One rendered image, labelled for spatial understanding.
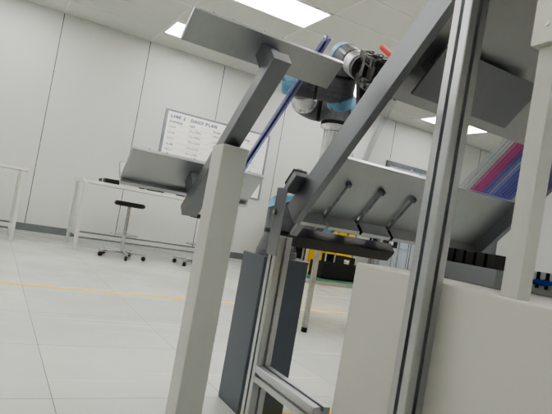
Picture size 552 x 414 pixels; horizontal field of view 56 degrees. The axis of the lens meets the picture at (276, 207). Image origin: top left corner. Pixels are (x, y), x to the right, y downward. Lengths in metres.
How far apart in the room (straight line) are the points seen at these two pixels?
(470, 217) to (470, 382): 0.84
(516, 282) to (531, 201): 0.12
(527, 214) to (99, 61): 7.48
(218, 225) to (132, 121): 6.94
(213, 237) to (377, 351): 0.40
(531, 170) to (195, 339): 0.71
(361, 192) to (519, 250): 0.61
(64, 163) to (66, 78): 1.16
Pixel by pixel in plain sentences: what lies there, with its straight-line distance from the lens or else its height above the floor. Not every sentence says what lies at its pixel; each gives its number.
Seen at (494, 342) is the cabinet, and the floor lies 0.55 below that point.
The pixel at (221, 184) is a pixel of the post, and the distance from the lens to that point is 1.10.
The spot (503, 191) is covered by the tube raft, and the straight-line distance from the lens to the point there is 1.65.
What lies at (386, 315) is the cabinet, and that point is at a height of 0.54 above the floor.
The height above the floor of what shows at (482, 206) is 0.82.
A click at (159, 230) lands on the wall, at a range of 8.11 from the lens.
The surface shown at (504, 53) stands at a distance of 1.27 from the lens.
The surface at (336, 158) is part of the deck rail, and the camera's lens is 1.21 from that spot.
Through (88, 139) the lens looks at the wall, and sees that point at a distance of 7.87.
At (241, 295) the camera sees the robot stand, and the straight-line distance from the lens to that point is 1.94.
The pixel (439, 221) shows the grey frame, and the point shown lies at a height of 0.72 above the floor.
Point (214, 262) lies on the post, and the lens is 1.11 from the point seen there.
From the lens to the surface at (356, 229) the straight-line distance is 1.42.
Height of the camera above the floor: 0.67
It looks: 2 degrees up
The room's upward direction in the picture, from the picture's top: 10 degrees clockwise
